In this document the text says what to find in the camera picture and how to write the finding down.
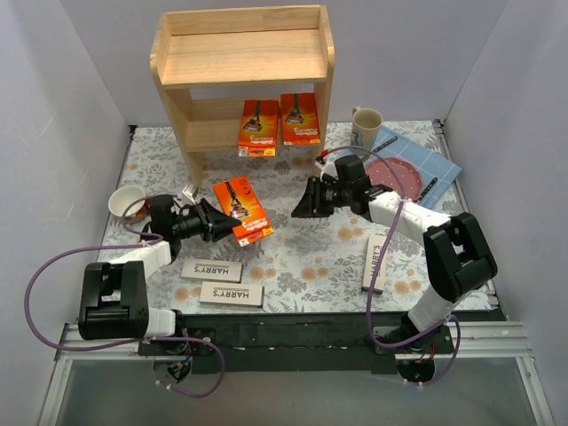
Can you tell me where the orange Gillette razor box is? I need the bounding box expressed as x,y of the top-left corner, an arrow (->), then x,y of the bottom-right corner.
238,99 -> 280,157
280,92 -> 320,146
213,176 -> 274,247

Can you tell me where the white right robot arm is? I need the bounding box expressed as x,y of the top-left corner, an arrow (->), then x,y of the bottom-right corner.
291,151 -> 498,353

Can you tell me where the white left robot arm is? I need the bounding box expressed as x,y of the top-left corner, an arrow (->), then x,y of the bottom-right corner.
78,194 -> 241,355

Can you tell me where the wooden two-tier shelf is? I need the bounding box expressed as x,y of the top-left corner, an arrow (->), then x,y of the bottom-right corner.
149,4 -> 335,185

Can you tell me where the white Harry's razor box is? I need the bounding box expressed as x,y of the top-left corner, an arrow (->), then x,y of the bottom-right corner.
361,234 -> 386,294
181,258 -> 242,283
200,281 -> 264,307

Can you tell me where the pink dotted plate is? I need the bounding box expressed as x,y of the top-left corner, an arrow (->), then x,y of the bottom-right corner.
365,157 -> 424,201

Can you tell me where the floral table mat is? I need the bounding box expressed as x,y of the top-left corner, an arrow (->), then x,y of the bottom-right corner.
119,121 -> 445,314

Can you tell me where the cream patterned mug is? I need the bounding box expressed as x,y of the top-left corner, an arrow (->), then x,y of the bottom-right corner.
351,106 -> 383,154

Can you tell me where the white red floral cup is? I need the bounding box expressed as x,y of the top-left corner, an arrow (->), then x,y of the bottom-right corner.
107,185 -> 147,223

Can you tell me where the blue checkered cloth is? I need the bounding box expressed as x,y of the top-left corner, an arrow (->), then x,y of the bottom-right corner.
357,127 -> 462,209

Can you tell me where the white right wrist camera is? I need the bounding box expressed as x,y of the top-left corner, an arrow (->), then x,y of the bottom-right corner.
314,150 -> 338,184

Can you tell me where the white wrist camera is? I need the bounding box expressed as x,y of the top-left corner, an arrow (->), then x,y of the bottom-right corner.
314,150 -> 338,184
174,185 -> 199,209

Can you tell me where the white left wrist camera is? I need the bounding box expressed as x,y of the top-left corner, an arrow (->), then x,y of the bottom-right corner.
174,185 -> 199,209

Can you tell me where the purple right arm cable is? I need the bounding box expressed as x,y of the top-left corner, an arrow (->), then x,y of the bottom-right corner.
319,146 -> 462,387

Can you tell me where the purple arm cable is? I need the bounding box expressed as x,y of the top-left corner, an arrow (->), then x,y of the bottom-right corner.
319,146 -> 462,387
24,197 -> 226,399

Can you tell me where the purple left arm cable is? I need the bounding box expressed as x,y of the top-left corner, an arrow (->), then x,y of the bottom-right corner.
24,197 -> 226,399

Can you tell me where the black handled knife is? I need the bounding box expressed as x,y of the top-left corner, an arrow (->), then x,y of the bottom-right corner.
372,136 -> 398,155

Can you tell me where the black handled fork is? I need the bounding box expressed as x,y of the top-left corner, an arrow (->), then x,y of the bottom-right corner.
417,177 -> 438,203

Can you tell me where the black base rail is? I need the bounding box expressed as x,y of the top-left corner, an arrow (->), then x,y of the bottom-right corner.
77,305 -> 507,376

